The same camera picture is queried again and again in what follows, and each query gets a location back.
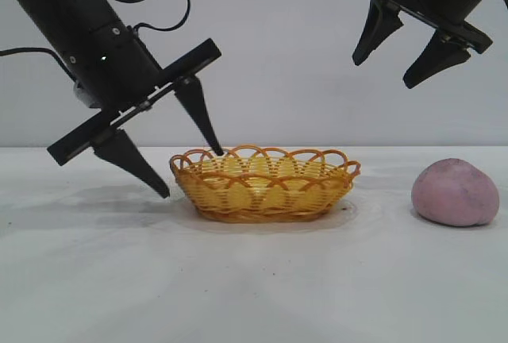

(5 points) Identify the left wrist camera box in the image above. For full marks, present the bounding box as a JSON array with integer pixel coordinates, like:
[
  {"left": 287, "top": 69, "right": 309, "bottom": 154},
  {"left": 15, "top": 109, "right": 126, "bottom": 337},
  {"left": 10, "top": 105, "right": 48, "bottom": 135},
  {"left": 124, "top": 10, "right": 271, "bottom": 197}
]
[{"left": 72, "top": 80, "right": 105, "bottom": 109}]

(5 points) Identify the yellow woven wicker basket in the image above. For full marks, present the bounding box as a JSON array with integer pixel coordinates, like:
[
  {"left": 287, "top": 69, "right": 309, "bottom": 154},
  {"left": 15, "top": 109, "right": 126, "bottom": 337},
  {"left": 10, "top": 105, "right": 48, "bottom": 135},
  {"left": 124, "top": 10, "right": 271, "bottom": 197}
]
[{"left": 169, "top": 144, "right": 362, "bottom": 224}]

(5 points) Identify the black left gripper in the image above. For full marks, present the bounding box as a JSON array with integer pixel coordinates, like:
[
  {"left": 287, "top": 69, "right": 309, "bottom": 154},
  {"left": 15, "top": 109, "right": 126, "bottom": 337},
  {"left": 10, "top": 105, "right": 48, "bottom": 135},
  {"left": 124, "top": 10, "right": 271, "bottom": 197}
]
[{"left": 47, "top": 17, "right": 225, "bottom": 200}]

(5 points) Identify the pink purple sweet potato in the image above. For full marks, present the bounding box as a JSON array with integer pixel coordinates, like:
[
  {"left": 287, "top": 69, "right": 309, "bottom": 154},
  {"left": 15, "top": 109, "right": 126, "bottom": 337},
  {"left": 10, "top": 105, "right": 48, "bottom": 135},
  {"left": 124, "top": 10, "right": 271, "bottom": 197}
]
[{"left": 411, "top": 157, "right": 500, "bottom": 227}]

